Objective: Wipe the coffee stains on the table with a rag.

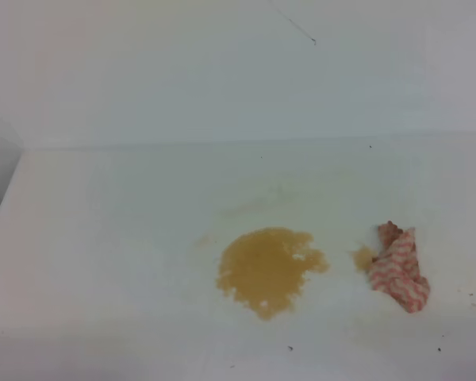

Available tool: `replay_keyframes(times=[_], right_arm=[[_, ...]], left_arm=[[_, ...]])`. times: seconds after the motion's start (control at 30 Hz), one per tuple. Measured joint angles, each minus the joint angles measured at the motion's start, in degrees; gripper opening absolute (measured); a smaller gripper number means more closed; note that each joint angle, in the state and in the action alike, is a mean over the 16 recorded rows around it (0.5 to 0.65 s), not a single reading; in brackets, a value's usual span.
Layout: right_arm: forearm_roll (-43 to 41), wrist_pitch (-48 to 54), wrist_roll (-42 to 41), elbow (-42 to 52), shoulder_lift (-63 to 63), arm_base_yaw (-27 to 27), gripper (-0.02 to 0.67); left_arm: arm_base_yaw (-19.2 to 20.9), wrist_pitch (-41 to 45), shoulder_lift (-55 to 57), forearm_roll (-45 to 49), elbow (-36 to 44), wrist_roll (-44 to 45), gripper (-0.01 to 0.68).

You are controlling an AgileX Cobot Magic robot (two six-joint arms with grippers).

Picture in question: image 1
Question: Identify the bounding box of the pink white striped rag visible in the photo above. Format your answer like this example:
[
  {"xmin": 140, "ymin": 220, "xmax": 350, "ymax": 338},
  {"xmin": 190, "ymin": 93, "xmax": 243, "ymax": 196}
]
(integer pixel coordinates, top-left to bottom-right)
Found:
[{"xmin": 368, "ymin": 221, "xmax": 431, "ymax": 314}]

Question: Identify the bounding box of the large brown coffee stain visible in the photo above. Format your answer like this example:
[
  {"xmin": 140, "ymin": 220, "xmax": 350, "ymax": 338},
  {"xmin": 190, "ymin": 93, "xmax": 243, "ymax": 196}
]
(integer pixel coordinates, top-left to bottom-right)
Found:
[{"xmin": 216, "ymin": 227, "xmax": 330, "ymax": 321}]

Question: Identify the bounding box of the small brown coffee stain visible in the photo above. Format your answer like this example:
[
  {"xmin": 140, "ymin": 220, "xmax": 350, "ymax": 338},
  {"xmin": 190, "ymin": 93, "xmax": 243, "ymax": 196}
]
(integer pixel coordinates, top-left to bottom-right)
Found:
[{"xmin": 351, "ymin": 245, "xmax": 378, "ymax": 272}]

